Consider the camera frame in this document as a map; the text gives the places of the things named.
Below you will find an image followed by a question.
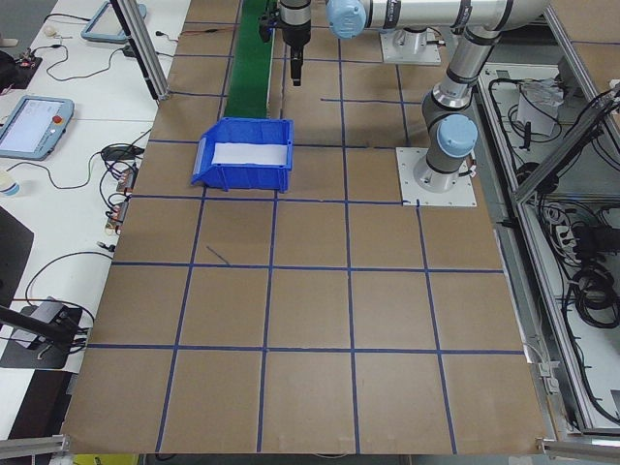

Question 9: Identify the grey metal bracket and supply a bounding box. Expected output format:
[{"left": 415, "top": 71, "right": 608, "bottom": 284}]
[{"left": 532, "top": 360, "right": 562, "bottom": 396}]

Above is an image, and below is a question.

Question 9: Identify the black box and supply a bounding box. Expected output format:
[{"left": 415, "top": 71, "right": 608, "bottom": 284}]
[{"left": 573, "top": 225, "right": 620, "bottom": 253}]

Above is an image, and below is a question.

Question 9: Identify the yellow-green object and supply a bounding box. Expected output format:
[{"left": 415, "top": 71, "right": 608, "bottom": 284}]
[{"left": 72, "top": 453, "right": 142, "bottom": 465}]

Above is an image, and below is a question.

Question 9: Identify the grey network cable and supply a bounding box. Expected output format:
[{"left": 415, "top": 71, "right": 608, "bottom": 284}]
[{"left": 23, "top": 240, "right": 116, "bottom": 301}]

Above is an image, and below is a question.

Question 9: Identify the grey camera device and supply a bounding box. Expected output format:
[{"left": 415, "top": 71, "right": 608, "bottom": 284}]
[{"left": 31, "top": 298, "right": 69, "bottom": 324}]

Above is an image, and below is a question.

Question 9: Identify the black electronics board with wires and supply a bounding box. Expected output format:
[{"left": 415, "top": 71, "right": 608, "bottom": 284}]
[{"left": 0, "top": 51, "right": 44, "bottom": 89}]

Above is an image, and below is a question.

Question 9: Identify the white paper sheet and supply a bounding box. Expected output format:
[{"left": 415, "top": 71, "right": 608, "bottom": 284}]
[{"left": 212, "top": 141, "right": 288, "bottom": 168}]

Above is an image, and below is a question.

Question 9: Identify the blue plastic storage bin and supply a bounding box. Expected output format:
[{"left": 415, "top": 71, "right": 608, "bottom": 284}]
[{"left": 189, "top": 118, "right": 295, "bottom": 194}]

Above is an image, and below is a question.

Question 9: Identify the aluminium profile post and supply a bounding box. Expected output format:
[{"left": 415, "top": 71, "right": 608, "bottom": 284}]
[{"left": 109, "top": 0, "right": 171, "bottom": 102}]

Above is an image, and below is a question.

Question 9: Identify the V-shaped aluminium frame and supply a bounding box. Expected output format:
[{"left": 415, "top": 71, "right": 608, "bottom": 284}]
[{"left": 454, "top": 0, "right": 620, "bottom": 440}]

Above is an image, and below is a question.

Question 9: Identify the small circuit board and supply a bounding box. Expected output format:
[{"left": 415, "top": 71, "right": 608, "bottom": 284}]
[
  {"left": 115, "top": 167, "right": 140, "bottom": 195},
  {"left": 105, "top": 198, "right": 131, "bottom": 232}
]

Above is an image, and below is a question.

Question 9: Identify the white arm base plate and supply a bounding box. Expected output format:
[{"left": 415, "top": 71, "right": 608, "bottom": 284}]
[
  {"left": 379, "top": 29, "right": 443, "bottom": 65},
  {"left": 395, "top": 146, "right": 479, "bottom": 208}
]

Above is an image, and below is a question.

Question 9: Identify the white paper bag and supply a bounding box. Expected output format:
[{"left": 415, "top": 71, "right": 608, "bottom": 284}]
[{"left": 514, "top": 78, "right": 564, "bottom": 138}]

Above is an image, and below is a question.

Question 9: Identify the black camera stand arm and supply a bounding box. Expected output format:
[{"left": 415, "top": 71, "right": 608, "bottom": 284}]
[{"left": 0, "top": 303, "right": 81, "bottom": 343}]

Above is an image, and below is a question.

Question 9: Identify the white paper cup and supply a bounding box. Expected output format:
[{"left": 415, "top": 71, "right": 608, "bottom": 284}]
[{"left": 0, "top": 169, "right": 23, "bottom": 198}]

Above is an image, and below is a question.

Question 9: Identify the aluminium profile bar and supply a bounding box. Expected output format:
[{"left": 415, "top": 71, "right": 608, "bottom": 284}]
[
  {"left": 535, "top": 437, "right": 620, "bottom": 457},
  {"left": 0, "top": 434, "right": 73, "bottom": 457}
]

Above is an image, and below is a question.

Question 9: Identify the black monitor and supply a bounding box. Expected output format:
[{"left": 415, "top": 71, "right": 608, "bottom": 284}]
[{"left": 0, "top": 205, "right": 36, "bottom": 311}]

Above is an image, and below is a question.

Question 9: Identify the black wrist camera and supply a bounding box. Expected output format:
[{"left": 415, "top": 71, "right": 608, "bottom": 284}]
[{"left": 258, "top": 13, "right": 278, "bottom": 44}]

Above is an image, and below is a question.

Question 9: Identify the green conveyor belt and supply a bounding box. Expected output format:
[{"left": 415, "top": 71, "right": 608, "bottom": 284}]
[{"left": 225, "top": 0, "right": 277, "bottom": 119}]

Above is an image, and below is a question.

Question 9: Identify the grey-blue teach pendant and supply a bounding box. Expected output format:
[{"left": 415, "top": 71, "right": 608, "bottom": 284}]
[
  {"left": 80, "top": 1, "right": 148, "bottom": 46},
  {"left": 0, "top": 95, "right": 75, "bottom": 161}
]

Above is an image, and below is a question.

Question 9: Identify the black cable coil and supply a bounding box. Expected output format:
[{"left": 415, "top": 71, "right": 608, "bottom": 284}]
[
  {"left": 513, "top": 162, "right": 546, "bottom": 190},
  {"left": 561, "top": 263, "right": 620, "bottom": 330}
]

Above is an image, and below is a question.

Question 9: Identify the black stand base plate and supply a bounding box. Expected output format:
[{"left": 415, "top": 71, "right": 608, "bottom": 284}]
[{"left": 0, "top": 302, "right": 84, "bottom": 370}]

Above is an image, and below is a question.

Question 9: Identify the white power strip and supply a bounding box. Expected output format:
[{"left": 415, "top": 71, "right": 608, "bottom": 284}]
[{"left": 549, "top": 212, "right": 577, "bottom": 258}]

